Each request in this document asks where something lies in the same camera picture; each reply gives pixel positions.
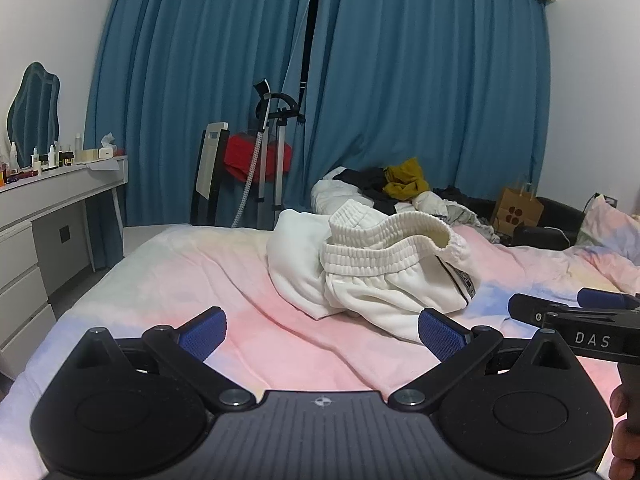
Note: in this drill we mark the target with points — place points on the white panel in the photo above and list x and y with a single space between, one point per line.
210 160

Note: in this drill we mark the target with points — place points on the mustard yellow cloth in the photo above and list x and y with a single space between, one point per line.
405 180

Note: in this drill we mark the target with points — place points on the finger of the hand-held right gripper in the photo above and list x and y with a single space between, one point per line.
530 310
605 299

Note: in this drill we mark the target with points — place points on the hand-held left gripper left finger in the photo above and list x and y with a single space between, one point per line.
202 332

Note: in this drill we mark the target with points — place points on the red cloth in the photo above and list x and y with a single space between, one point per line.
240 157

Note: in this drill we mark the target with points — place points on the row of cosmetic bottles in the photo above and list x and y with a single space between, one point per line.
36 160

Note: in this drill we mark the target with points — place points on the garment steamer stand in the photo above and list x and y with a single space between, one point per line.
267 160

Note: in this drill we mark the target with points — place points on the white pants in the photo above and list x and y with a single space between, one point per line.
380 280

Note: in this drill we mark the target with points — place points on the black cloth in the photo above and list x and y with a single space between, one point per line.
560 220
367 180

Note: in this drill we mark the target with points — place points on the white puffy garment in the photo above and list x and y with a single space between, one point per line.
332 195

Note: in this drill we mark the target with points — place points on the white vanity desk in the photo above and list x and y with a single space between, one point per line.
30 240

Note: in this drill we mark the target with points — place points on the grey white garment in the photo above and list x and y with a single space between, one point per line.
450 212

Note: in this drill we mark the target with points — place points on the wavy framed mirror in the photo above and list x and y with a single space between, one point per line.
34 110

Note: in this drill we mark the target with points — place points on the brown paper bag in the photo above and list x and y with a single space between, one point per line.
517 210

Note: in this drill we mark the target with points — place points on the black chair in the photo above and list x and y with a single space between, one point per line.
205 205

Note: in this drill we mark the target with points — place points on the light wooden box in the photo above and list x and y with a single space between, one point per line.
86 156

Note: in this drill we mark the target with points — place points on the person's right hand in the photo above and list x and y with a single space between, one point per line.
626 430

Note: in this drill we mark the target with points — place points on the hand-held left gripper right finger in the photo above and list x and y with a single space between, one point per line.
442 332

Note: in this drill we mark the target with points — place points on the blue curtain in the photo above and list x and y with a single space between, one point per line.
425 70
190 70

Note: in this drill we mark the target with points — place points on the white tissue box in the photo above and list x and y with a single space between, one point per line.
106 150

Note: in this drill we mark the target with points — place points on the pastel pillow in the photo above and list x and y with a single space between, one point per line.
607 232

